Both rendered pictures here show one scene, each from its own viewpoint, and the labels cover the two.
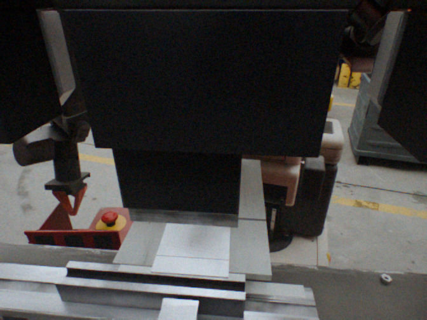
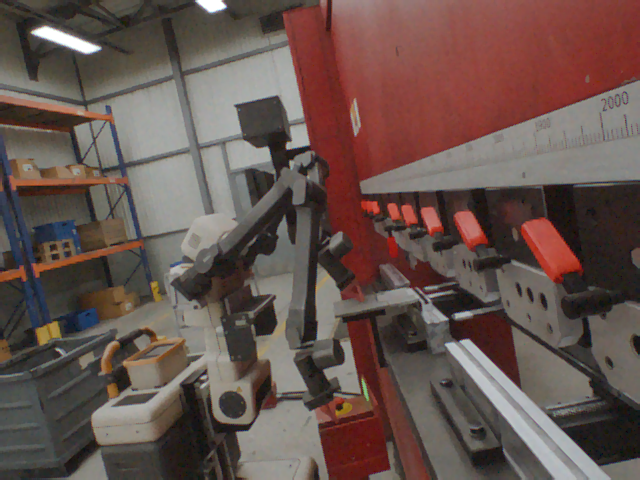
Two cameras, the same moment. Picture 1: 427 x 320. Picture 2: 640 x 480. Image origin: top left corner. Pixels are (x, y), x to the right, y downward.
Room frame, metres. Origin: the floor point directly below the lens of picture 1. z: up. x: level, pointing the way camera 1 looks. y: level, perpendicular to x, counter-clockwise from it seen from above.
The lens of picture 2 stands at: (0.58, 1.47, 1.37)
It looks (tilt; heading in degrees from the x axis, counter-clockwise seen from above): 5 degrees down; 266
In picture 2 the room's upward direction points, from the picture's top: 12 degrees counter-clockwise
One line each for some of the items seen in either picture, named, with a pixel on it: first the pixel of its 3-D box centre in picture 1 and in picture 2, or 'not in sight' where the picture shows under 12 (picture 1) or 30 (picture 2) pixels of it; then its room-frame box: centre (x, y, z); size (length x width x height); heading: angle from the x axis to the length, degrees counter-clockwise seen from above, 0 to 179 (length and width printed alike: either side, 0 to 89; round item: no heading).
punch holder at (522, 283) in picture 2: not in sight; (555, 253); (0.29, 1.00, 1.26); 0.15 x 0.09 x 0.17; 85
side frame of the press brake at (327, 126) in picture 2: not in sight; (405, 220); (-0.07, -0.93, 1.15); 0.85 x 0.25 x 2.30; 175
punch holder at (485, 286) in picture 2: not in sight; (489, 237); (0.28, 0.80, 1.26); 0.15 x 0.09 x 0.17; 85
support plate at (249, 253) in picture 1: (204, 200); (372, 302); (0.35, 0.01, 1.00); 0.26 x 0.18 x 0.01; 175
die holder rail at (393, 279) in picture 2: not in sight; (394, 282); (0.15, -0.52, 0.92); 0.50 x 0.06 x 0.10; 85
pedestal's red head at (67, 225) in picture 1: (93, 236); (347, 426); (0.53, 0.30, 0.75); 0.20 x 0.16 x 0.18; 90
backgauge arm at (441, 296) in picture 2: not in sight; (489, 294); (-0.22, -0.38, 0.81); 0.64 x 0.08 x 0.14; 175
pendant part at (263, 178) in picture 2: not in sight; (266, 199); (0.65, -1.23, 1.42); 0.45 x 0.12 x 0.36; 83
